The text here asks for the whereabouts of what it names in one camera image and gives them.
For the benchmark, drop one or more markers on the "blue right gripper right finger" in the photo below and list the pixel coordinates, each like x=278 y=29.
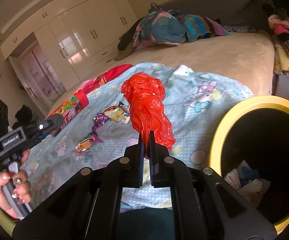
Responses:
x=153 y=160

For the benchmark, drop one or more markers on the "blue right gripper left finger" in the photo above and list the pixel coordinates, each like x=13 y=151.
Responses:
x=140 y=160

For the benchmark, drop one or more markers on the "yellow white snack wrapper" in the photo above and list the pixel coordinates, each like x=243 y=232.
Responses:
x=118 y=113

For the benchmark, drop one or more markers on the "purple candy wrapper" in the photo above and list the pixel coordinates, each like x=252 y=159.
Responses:
x=99 y=121

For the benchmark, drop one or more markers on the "red plastic bag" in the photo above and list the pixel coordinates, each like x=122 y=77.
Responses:
x=145 y=95

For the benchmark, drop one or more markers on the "orange candy wrapper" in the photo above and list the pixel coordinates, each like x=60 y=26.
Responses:
x=86 y=143

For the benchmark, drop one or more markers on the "red candy tube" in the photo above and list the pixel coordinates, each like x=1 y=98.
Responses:
x=69 y=109

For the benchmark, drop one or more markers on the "yellow rimmed black trash bin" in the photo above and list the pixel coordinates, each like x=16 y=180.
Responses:
x=256 y=130

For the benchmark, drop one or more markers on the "left hand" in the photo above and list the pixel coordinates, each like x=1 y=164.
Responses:
x=14 y=186

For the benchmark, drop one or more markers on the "red pink blanket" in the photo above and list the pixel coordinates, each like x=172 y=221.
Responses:
x=90 y=85

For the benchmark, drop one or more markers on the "pink hello kitty door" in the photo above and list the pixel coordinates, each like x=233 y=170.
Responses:
x=44 y=82

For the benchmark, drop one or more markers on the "dark brown garment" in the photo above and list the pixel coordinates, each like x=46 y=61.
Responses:
x=125 y=42

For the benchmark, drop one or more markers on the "blue floral crumpled clothes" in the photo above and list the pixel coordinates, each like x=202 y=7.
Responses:
x=160 y=26

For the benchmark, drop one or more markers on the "cream white wardrobe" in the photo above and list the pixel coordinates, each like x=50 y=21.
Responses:
x=78 y=37

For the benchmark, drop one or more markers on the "striped colourful garment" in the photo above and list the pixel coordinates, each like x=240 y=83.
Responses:
x=200 y=27

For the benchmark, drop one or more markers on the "beige bed mattress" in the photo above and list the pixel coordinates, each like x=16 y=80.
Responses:
x=246 y=57

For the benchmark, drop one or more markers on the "grey storage box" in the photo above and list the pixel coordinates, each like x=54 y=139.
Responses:
x=280 y=86

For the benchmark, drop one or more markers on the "grey bed headboard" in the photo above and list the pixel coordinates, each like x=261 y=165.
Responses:
x=229 y=12

